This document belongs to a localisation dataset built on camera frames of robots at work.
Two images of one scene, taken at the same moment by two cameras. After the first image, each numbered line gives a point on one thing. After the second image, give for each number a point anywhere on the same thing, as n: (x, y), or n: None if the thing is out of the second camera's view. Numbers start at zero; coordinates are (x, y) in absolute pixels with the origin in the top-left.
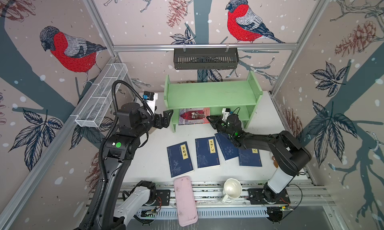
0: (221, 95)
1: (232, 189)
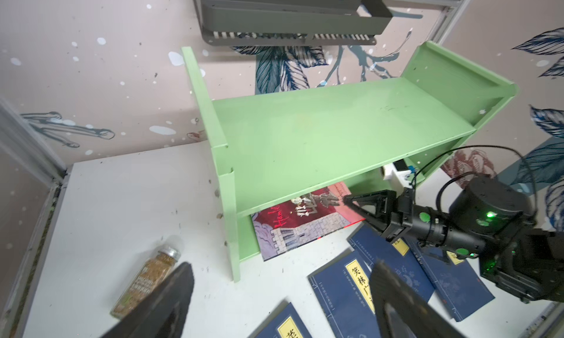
0: (277, 148)
1: None
